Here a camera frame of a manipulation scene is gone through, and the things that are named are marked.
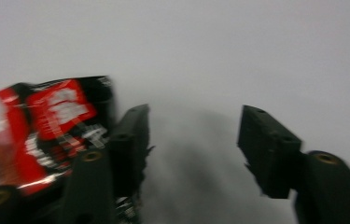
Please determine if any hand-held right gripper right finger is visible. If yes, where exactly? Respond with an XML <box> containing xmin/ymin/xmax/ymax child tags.
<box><xmin>237</xmin><ymin>105</ymin><xmax>350</xmax><ymax>224</ymax></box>

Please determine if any red and black snack packet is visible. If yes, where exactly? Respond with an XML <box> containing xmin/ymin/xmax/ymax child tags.
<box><xmin>0</xmin><ymin>75</ymin><xmax>139</xmax><ymax>224</ymax></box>

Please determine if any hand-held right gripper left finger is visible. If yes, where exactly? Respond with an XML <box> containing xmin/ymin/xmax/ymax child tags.
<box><xmin>58</xmin><ymin>104</ymin><xmax>156</xmax><ymax>224</ymax></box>

